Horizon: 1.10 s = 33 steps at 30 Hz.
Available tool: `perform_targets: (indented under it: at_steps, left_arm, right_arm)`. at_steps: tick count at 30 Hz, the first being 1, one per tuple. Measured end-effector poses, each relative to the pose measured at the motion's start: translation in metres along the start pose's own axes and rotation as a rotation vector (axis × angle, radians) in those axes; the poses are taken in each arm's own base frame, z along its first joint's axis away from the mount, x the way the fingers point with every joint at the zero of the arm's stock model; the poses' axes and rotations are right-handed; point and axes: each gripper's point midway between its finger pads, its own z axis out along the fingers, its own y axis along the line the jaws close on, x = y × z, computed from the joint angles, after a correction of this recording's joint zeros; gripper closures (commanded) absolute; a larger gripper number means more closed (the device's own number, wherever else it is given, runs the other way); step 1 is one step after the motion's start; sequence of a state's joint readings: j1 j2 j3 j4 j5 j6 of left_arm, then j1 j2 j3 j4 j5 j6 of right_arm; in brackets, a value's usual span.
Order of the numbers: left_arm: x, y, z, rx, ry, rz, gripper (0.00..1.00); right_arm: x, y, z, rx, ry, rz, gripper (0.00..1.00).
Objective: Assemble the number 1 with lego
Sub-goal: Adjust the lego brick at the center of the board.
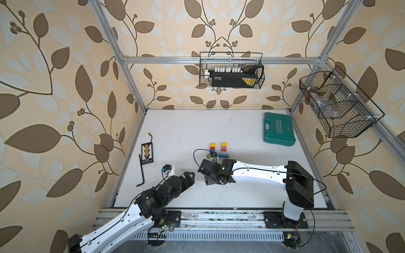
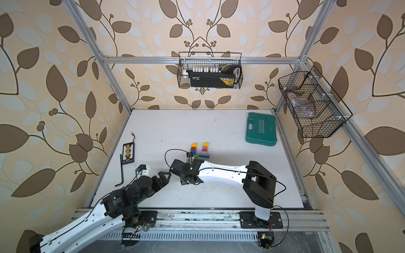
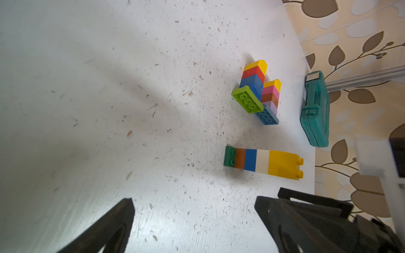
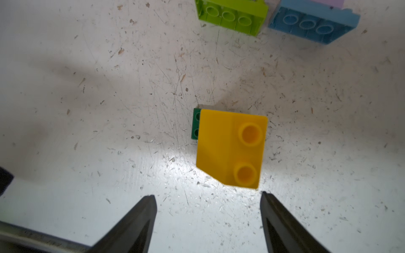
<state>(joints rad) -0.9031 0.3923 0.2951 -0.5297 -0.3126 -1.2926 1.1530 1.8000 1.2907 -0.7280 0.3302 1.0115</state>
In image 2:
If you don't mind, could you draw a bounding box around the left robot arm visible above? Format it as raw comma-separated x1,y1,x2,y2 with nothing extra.
29,171,171,253

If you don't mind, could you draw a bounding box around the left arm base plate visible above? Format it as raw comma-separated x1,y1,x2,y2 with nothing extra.
126,210,158,228

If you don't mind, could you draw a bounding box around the black box in basket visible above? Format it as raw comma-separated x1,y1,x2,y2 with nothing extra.
184,64,243,89

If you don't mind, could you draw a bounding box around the black bit holder card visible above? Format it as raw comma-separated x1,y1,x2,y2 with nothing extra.
121,142,135,164

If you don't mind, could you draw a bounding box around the wire basket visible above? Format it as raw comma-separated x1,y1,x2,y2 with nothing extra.
278,66,353,138
177,51,243,89

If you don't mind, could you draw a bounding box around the black hex key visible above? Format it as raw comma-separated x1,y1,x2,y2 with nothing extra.
115,154,124,187

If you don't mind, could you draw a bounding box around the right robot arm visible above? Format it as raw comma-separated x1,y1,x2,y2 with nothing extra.
169,159,277,221

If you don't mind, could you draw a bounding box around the right wire basket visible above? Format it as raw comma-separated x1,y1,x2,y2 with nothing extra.
278,66,353,138

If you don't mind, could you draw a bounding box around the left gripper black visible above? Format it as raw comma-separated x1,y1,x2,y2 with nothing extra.
132,172,173,209

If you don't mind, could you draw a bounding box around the back wire basket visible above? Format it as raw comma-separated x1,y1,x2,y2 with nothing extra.
177,51,243,89

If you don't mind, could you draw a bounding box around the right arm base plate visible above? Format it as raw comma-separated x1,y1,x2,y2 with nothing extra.
239,211,283,229

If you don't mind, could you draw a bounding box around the plastic bag in basket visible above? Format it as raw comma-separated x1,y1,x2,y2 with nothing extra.
287,91,316,118

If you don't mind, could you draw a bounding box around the green tool case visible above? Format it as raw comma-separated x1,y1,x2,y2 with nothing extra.
245,112,277,147

